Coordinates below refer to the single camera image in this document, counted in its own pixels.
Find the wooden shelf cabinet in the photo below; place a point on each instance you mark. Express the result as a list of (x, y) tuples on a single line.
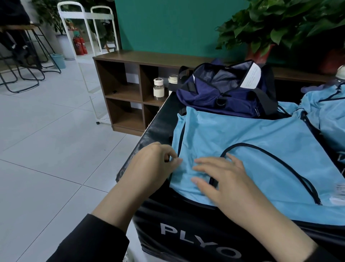
[(116, 81)]

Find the person's left hand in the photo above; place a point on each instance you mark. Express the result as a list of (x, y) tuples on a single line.
[(148, 170)]

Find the black leather bench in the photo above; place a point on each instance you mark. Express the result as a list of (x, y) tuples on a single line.
[(178, 232)]

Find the white metal rack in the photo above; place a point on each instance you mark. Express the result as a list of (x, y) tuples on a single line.
[(102, 27)]

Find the white wheeled cart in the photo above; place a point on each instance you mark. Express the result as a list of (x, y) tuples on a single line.
[(70, 8)]

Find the person's right hand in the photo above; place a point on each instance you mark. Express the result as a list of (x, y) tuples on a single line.
[(237, 186)]

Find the wooden top black stool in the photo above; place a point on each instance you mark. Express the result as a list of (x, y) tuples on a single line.
[(16, 27)]

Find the navy blue bag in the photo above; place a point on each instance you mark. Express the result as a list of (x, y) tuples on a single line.
[(215, 92)]

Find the clear bottle silver cap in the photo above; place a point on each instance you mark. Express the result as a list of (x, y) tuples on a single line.
[(340, 72)]

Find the person's right forearm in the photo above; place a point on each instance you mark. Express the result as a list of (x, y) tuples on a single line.
[(291, 240)]

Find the teal bucket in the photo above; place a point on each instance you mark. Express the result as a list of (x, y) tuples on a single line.
[(57, 61)]

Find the small white-lidded jar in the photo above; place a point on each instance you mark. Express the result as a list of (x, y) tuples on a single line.
[(158, 88)]

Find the light blue vest black trim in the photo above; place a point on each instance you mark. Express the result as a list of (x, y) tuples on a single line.
[(253, 129), (329, 116)]

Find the person's left forearm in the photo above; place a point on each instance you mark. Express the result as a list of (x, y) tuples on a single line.
[(97, 232)]

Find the purple cloth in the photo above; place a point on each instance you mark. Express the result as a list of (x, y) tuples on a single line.
[(318, 85)]

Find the green plant in red pot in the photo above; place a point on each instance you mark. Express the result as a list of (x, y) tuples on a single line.
[(275, 24)]

